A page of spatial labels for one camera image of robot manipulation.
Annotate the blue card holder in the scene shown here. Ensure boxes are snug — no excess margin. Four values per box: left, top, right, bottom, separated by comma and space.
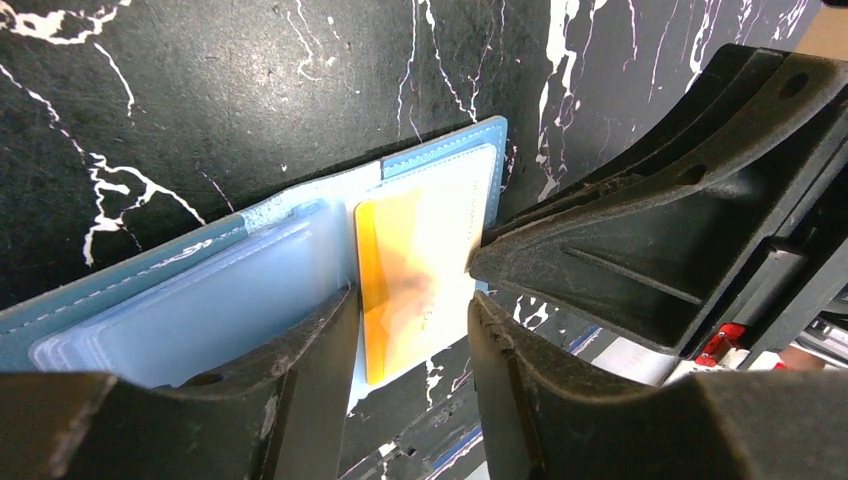
1, 116, 508, 387

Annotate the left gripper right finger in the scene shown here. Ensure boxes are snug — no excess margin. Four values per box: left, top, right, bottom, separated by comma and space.
468, 293, 847, 479

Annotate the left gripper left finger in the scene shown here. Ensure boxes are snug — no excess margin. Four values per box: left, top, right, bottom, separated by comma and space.
1, 286, 360, 479

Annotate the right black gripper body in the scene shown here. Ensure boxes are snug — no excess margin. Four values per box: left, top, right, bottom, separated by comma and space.
683, 146, 847, 370

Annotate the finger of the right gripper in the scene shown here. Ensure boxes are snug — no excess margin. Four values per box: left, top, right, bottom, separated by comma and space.
470, 44, 847, 355

